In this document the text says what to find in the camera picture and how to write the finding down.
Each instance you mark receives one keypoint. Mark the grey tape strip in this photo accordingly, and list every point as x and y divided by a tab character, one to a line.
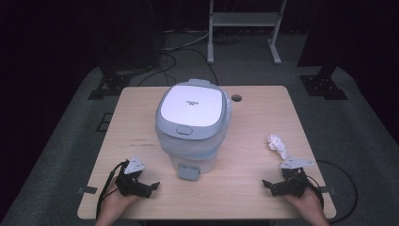
87	190
327	190

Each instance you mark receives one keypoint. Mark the white metal stand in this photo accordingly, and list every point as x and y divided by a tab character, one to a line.
244	20

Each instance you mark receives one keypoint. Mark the black stand base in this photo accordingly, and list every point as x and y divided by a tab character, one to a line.
109	86
323	84

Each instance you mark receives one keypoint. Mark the person's right hand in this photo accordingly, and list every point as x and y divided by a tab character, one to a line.
306	204

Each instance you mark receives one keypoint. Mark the white grey pedal trash can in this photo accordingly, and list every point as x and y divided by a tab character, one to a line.
192	106

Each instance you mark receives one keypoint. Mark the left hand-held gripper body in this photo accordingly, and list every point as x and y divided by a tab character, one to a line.
128	183

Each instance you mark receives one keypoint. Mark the dark floor outlet plate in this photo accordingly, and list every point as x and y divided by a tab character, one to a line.
104	122

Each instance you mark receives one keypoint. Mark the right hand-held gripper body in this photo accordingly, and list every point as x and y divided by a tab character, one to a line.
293	182

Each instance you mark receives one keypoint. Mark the person's left hand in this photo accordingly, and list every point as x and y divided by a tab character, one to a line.
117	201

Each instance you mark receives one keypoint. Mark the white tissue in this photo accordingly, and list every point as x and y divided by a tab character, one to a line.
277	145

